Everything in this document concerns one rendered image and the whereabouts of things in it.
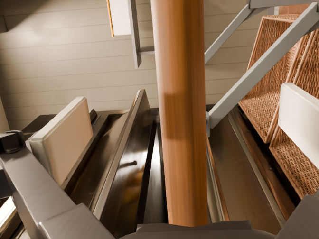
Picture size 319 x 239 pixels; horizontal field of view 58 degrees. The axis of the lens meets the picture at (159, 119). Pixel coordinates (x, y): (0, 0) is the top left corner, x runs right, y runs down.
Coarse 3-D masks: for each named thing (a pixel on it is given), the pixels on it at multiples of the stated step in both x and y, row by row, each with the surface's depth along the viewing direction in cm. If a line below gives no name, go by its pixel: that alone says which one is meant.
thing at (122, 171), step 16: (144, 96) 162; (144, 112) 151; (128, 128) 115; (144, 128) 142; (128, 144) 105; (144, 144) 134; (128, 160) 100; (144, 160) 126; (112, 176) 82; (128, 176) 96; (112, 192) 78; (128, 192) 92; (96, 208) 70; (112, 208) 75; (128, 208) 89; (112, 224) 73; (128, 224) 85
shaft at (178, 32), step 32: (160, 0) 15; (192, 0) 15; (160, 32) 16; (192, 32) 16; (160, 64) 17; (192, 64) 16; (160, 96) 18; (192, 96) 17; (192, 128) 18; (192, 160) 19; (192, 192) 19; (192, 224) 20
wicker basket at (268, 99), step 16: (272, 16) 137; (288, 16) 138; (272, 32) 153; (256, 48) 156; (304, 48) 104; (288, 64) 157; (272, 80) 162; (288, 80) 108; (256, 96) 166; (272, 96) 158; (256, 112) 147; (272, 112) 140; (256, 128) 131; (272, 128) 115
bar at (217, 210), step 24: (264, 0) 91; (288, 0) 91; (312, 0) 50; (312, 24) 50; (216, 48) 98; (288, 48) 51; (264, 72) 53; (240, 96) 55; (216, 120) 57; (216, 192) 35; (216, 216) 31
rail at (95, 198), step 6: (138, 90) 170; (138, 96) 158; (132, 108) 139; (126, 120) 125; (126, 126) 118; (120, 132) 113; (120, 138) 107; (114, 150) 99; (114, 156) 95; (108, 162) 91; (108, 168) 88; (102, 180) 82; (102, 186) 79; (96, 192) 77; (96, 198) 74; (90, 204) 72; (90, 210) 70
